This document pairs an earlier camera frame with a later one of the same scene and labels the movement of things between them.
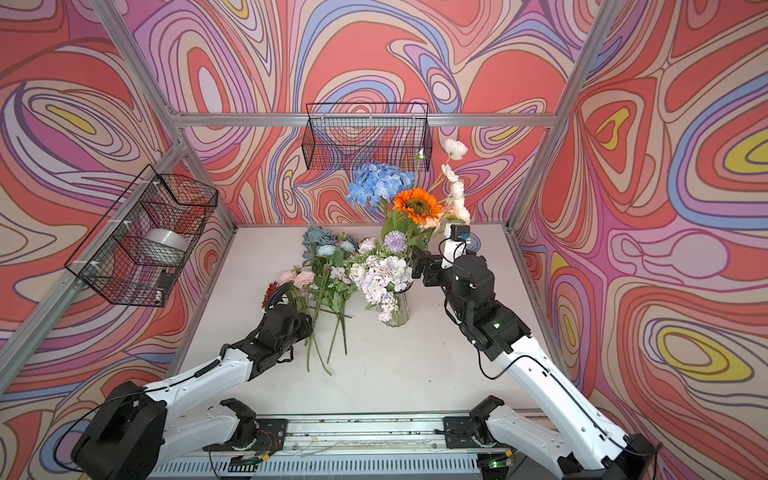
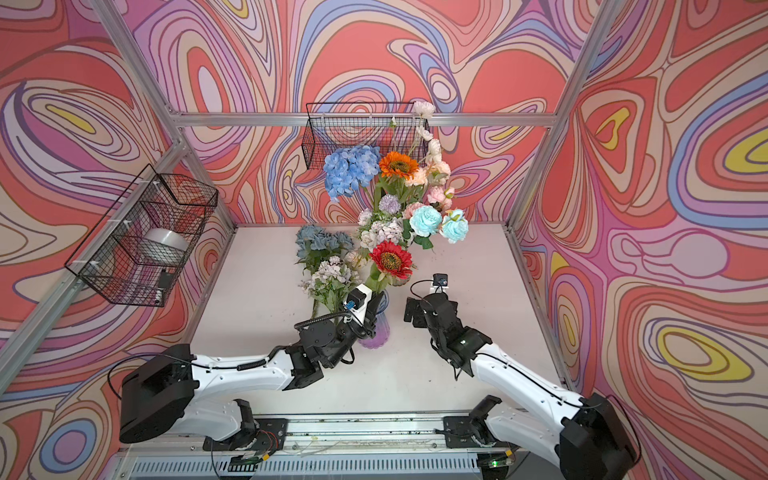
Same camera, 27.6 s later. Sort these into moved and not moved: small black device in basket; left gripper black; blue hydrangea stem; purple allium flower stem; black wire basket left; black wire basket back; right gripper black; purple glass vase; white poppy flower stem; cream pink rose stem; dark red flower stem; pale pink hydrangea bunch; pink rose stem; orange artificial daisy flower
Moved: cream pink rose stem; purple allium flower stem; pale pink hydrangea bunch; pink rose stem; orange artificial daisy flower; white poppy flower stem; dark red flower stem; right gripper black; left gripper black; purple glass vase; blue hydrangea stem
Not moved: black wire basket left; small black device in basket; black wire basket back
